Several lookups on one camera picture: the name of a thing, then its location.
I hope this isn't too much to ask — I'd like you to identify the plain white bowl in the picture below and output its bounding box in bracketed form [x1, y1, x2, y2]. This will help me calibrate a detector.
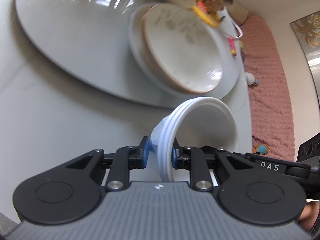
[151, 97, 239, 181]

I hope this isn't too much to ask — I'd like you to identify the pink and yellow lighter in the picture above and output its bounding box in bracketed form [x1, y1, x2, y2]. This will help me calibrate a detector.
[227, 36, 237, 56]

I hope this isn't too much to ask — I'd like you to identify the gold leaf wall picture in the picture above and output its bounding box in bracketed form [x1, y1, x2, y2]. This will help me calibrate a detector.
[290, 10, 320, 83]

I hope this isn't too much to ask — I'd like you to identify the yellow sunflower coaster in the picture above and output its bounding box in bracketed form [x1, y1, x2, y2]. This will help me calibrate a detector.
[191, 0, 220, 28]

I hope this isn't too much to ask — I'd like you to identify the person's right hand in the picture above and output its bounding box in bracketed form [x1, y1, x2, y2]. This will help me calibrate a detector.
[298, 201, 319, 231]

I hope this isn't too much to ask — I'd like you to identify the pink bed blanket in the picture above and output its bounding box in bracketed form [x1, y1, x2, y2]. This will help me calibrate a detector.
[241, 15, 295, 161]

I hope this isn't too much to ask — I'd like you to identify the floral plate with orange rim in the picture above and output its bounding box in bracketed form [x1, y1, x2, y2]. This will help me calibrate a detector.
[139, 17, 221, 95]

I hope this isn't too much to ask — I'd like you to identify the white plate under stack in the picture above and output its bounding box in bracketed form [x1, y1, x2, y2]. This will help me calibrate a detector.
[129, 3, 240, 99]

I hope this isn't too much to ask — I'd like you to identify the round grey lazy susan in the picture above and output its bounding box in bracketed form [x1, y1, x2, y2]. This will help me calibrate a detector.
[15, 0, 189, 108]

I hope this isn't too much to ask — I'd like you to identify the white blue plush toy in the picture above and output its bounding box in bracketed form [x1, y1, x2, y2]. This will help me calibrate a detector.
[245, 72, 259, 86]

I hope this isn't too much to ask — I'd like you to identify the white power cable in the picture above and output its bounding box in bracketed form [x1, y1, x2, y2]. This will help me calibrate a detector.
[224, 7, 244, 40]

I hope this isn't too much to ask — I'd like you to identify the floral bowl with orange rim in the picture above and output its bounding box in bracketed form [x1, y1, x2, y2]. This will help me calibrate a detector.
[141, 3, 224, 93]

